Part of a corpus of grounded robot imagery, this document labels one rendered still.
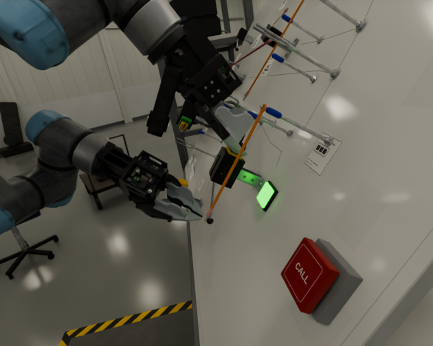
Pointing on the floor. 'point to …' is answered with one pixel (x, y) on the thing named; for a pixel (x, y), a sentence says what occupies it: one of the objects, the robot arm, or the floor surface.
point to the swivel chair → (25, 248)
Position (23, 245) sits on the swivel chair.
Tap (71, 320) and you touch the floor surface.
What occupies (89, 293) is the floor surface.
